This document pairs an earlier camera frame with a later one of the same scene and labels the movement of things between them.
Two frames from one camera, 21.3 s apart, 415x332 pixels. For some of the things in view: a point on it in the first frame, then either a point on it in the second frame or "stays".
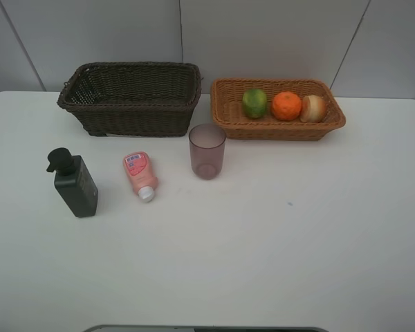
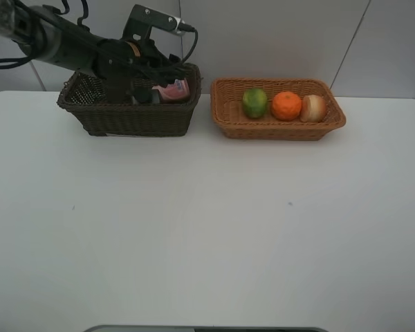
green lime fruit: (254, 102) stays
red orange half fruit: (313, 109) stays
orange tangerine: (286, 106) stays
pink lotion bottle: (138, 167) -> (178, 90)
